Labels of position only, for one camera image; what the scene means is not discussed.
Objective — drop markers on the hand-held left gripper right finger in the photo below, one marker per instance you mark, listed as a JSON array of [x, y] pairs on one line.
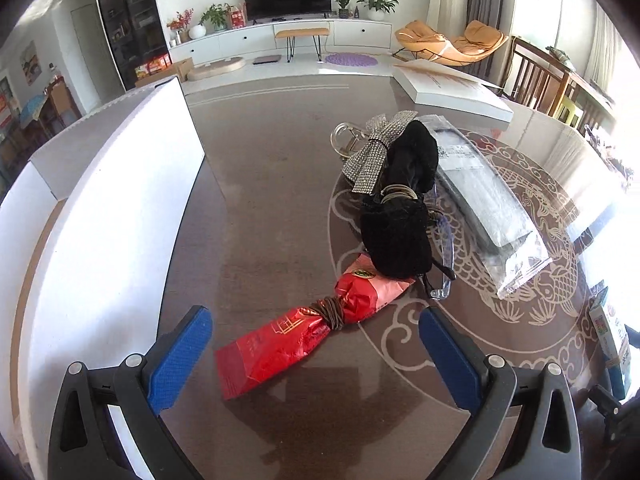
[[450, 360]]

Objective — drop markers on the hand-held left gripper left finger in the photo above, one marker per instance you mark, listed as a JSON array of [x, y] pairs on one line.
[[180, 360]]

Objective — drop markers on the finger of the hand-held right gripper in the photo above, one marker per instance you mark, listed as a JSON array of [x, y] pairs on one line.
[[632, 345], [607, 405]]

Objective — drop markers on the blue and white box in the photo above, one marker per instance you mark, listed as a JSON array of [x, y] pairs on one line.
[[607, 325]]

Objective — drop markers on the red foil packet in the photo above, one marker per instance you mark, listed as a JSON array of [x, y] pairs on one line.
[[280, 345]]

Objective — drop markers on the rhinestone bow hair clip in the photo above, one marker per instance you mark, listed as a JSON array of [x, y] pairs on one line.
[[367, 160]]

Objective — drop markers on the clear claw hair clip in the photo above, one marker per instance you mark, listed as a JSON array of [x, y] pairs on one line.
[[336, 135]]

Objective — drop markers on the black scrunchie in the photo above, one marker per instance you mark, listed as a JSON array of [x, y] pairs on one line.
[[415, 155], [395, 240]]

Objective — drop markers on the phone case in clear packet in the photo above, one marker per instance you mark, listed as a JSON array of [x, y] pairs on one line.
[[490, 200]]

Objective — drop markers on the yellow plastic stool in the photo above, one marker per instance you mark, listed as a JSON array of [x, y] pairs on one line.
[[569, 109]]

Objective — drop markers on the cluttered wooden side table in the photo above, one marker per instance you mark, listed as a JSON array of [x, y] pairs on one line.
[[600, 100]]

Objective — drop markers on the wooden dining chair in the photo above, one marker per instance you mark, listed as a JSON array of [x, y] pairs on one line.
[[62, 100]]

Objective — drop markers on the cardboard box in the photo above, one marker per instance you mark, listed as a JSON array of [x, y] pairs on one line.
[[182, 69]]

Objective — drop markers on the blue mesh food cover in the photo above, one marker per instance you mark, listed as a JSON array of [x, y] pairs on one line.
[[34, 107]]

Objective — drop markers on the round beige floor cushion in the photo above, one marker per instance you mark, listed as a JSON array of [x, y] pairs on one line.
[[217, 67]]

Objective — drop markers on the orange snack boxes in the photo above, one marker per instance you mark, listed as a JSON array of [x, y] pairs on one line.
[[155, 66]]

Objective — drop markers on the red door poster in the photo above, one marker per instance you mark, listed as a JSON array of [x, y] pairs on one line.
[[4, 110]]

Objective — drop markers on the orange lounge chair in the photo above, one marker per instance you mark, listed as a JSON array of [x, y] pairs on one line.
[[450, 47]]

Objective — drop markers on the dark flat device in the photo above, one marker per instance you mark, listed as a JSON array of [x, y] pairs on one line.
[[266, 59]]

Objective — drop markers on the purple round mat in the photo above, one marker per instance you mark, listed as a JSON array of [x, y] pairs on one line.
[[351, 59]]

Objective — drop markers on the white round vase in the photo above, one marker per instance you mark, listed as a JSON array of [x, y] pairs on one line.
[[197, 31]]

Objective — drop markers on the red flower arrangement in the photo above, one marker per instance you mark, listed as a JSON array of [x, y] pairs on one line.
[[180, 22]]

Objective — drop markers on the white television cabinet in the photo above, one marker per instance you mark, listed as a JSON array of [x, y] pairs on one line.
[[350, 35]]

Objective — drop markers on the black display cabinet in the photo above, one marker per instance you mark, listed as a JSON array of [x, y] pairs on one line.
[[130, 20]]

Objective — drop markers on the green leafy potted plant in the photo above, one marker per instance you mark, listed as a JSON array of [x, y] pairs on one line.
[[216, 16]]

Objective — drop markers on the red gift bag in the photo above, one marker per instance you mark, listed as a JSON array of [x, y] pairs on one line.
[[236, 17]]

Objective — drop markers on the small wooden bench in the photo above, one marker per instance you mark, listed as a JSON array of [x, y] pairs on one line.
[[300, 33]]

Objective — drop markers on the large potted plant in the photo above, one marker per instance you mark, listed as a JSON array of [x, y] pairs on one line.
[[377, 2]]

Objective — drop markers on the small potted plant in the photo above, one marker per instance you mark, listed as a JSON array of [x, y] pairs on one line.
[[342, 5]]

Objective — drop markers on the framed wall painting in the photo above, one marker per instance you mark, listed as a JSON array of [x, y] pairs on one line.
[[31, 62]]

